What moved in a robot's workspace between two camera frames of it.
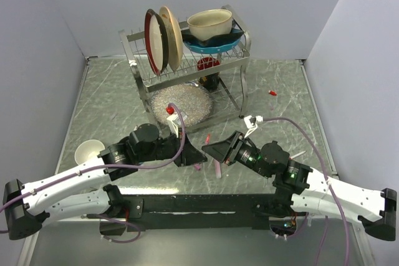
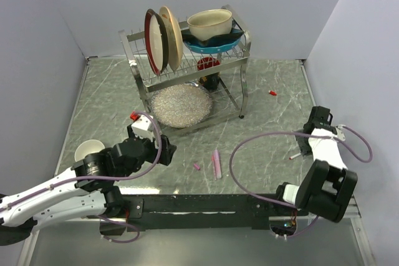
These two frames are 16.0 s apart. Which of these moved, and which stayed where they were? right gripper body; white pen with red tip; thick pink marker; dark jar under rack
Moved: right gripper body
Stayed: thick pink marker; white pen with red tip; dark jar under rack
